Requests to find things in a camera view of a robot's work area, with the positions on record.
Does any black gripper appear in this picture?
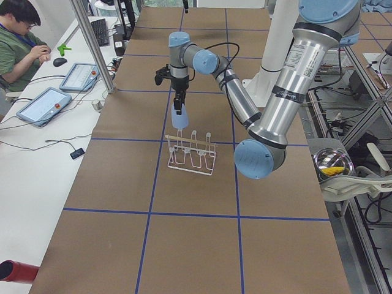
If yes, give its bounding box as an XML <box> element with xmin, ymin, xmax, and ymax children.
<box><xmin>171</xmin><ymin>76</ymin><xmax>189</xmax><ymax>115</ymax></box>

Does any light blue plastic cup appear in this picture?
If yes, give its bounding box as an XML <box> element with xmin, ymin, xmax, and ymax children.
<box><xmin>171</xmin><ymin>104</ymin><xmax>189</xmax><ymax>129</ymax></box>

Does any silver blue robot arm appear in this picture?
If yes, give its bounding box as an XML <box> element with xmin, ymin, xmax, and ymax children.
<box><xmin>164</xmin><ymin>1</ymin><xmax>361</xmax><ymax>179</ymax></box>

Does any small metal cylinder weight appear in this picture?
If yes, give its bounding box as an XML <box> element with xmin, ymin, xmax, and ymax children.
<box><xmin>91</xmin><ymin>99</ymin><xmax>103</xmax><ymax>112</ymax></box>

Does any teach pendant tablet far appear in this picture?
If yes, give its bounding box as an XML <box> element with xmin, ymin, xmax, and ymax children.
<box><xmin>59</xmin><ymin>62</ymin><xmax>99</xmax><ymax>92</ymax></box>

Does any teach pendant tablet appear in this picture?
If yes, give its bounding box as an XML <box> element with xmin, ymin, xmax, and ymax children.
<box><xmin>17</xmin><ymin>87</ymin><xmax>72</xmax><ymax>127</ymax></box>
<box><xmin>59</xmin><ymin>62</ymin><xmax>99</xmax><ymax>92</ymax></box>

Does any black keyboard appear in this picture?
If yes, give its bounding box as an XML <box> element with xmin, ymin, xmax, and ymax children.
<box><xmin>91</xmin><ymin>19</ymin><xmax>110</xmax><ymax>47</ymax></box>

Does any small black puck device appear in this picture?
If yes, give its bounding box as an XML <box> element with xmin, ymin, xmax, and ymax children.
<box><xmin>70</xmin><ymin>148</ymin><xmax>85</xmax><ymax>160</ymax></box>

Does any black computer mouse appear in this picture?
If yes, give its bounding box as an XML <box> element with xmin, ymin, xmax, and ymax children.
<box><xmin>53</xmin><ymin>57</ymin><xmax>67</xmax><ymax>67</ymax></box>

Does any green plastic clamp tool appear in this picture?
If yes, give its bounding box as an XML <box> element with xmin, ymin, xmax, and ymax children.
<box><xmin>57</xmin><ymin>43</ymin><xmax>72</xmax><ymax>57</ymax></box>

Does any teach pendant tablet near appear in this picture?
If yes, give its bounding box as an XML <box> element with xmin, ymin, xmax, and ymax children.
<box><xmin>17</xmin><ymin>87</ymin><xmax>72</xmax><ymax>127</ymax></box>

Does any person in green shirt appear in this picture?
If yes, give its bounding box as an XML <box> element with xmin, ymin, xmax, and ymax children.
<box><xmin>1</xmin><ymin>1</ymin><xmax>51</xmax><ymax>92</ymax></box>

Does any metal bowl with corn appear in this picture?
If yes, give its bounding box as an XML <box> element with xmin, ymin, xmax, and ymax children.
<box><xmin>312</xmin><ymin>148</ymin><xmax>355</xmax><ymax>182</ymax></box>

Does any red cylinder object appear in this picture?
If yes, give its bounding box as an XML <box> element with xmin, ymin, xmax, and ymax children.
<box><xmin>1</xmin><ymin>260</ymin><xmax>40</xmax><ymax>284</ymax></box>

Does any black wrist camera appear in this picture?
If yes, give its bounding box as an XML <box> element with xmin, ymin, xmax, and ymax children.
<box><xmin>154</xmin><ymin>64</ymin><xmax>171</xmax><ymax>86</ymax></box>

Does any white wire cup holder rack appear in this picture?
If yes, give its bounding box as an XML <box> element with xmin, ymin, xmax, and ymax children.
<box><xmin>165</xmin><ymin>129</ymin><xmax>217</xmax><ymax>176</ymax></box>

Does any black camera cable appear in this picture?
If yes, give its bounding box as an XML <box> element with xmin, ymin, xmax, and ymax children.
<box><xmin>187</xmin><ymin>42</ymin><xmax>240</xmax><ymax>92</ymax></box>

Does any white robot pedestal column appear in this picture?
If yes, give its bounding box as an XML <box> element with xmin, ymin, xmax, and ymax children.
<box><xmin>243</xmin><ymin>0</ymin><xmax>299</xmax><ymax>107</ymax></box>

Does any aluminium frame post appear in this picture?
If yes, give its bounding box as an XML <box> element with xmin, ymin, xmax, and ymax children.
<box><xmin>70</xmin><ymin>0</ymin><xmax>115</xmax><ymax>94</ymax></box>

